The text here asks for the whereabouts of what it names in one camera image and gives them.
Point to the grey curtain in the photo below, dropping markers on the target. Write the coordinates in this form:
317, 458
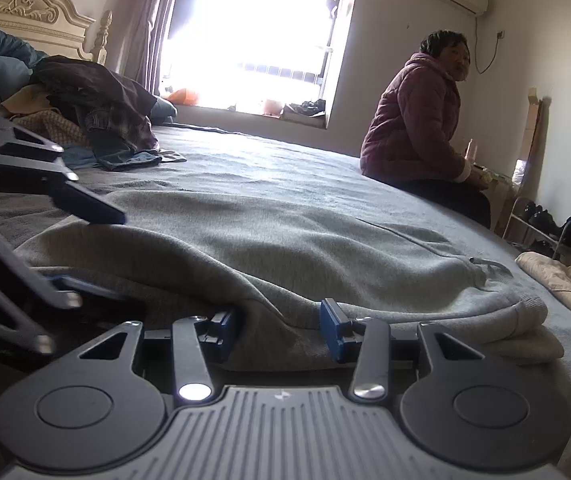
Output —
145, 25

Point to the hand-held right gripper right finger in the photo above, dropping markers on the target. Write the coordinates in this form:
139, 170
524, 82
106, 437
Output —
333, 335

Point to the window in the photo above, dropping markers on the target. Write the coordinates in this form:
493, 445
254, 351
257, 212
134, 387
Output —
255, 35

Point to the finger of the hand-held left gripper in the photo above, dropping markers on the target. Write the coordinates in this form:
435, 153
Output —
90, 205
50, 287

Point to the orange item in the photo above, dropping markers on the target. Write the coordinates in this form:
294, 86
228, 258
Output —
185, 96

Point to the dark blue pillow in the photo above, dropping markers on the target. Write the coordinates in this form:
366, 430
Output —
0, 55

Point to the dark jacket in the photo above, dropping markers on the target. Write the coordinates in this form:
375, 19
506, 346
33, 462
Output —
90, 80

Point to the pink houndstooth sweater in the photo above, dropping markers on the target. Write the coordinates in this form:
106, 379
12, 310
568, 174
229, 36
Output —
50, 127

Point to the dark cloth bundle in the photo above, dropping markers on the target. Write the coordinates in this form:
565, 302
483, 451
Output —
308, 108

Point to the metal shoe rack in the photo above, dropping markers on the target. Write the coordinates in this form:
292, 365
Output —
535, 230

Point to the beige garment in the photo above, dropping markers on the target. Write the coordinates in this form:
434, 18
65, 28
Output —
25, 100

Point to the black shoe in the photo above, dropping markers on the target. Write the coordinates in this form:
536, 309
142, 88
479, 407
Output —
545, 222

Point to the blue jeans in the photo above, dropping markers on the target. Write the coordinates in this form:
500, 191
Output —
125, 160

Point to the grey hoodie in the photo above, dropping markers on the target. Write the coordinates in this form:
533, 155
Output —
290, 250

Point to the wooden board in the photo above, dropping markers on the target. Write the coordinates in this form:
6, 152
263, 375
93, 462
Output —
530, 130

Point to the terracotta flower pot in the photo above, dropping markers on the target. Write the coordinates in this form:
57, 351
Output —
273, 107

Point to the grey bed blanket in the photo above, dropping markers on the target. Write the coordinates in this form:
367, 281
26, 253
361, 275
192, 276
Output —
275, 170

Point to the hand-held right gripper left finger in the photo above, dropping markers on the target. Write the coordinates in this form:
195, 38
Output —
223, 340

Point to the white bag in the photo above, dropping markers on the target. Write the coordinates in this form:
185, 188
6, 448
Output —
523, 172

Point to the beige folded clothes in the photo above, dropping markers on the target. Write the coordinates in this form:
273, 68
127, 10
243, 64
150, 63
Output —
560, 280

